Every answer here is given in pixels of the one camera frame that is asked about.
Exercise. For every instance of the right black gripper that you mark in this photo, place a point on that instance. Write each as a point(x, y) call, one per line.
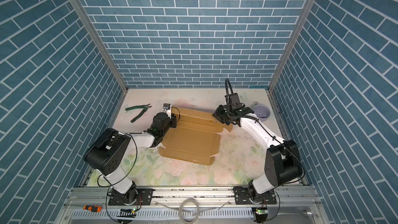
point(217, 113)

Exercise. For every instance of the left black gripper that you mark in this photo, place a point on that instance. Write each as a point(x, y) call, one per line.
point(173, 120)

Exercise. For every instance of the brown cardboard box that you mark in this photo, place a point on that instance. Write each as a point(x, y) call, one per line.
point(195, 139)

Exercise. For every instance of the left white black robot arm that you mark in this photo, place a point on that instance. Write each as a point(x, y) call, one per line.
point(107, 152)

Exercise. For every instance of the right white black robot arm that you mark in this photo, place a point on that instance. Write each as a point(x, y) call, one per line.
point(282, 159)

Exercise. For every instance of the orange black screwdriver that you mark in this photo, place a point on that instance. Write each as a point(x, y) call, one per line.
point(93, 208)

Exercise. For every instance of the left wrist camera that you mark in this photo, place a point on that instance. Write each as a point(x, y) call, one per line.
point(167, 108)

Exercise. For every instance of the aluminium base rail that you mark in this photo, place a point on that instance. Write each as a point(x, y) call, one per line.
point(196, 205)

